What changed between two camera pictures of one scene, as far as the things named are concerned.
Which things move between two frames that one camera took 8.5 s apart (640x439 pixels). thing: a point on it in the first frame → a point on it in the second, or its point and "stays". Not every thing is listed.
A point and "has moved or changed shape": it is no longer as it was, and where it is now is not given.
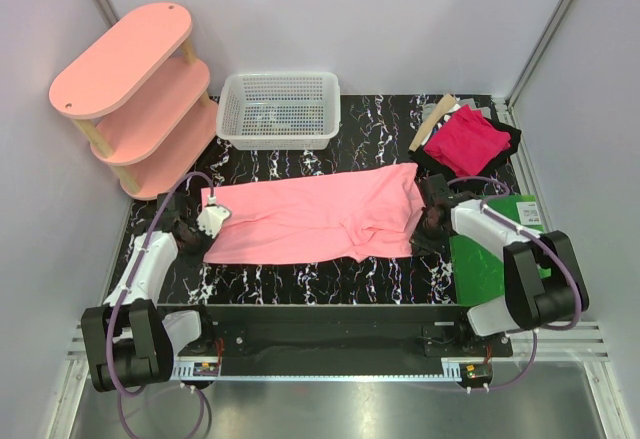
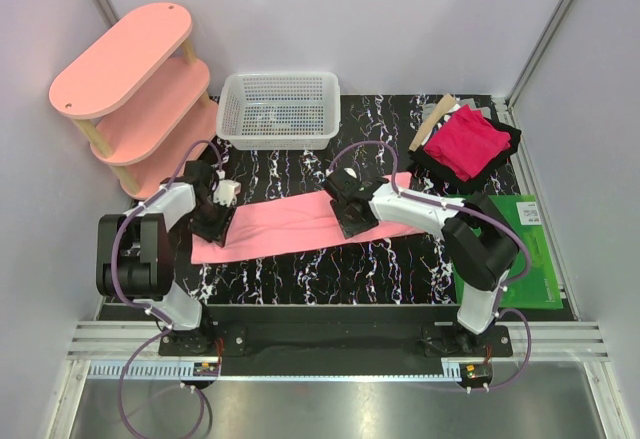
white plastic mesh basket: x=278 y=111 stays
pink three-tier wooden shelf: x=138 y=98 stays
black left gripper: x=197 y=258 → x=217 y=231
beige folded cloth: x=432 y=118 stays
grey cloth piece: x=428 y=108 stays
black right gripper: x=420 y=243 → x=350 y=230
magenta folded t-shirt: x=467 y=141 stays
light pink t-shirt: x=344 y=216 has moved or changed shape
